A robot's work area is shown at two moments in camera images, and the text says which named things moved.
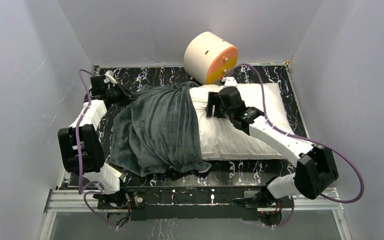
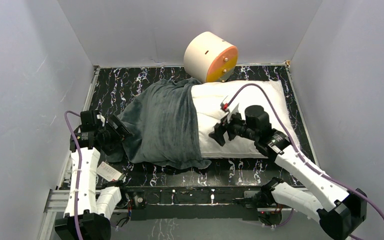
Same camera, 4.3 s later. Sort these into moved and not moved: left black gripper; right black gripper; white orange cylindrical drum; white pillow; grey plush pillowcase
Moved: grey plush pillowcase; right black gripper; left black gripper
Not moved: white orange cylindrical drum; white pillow
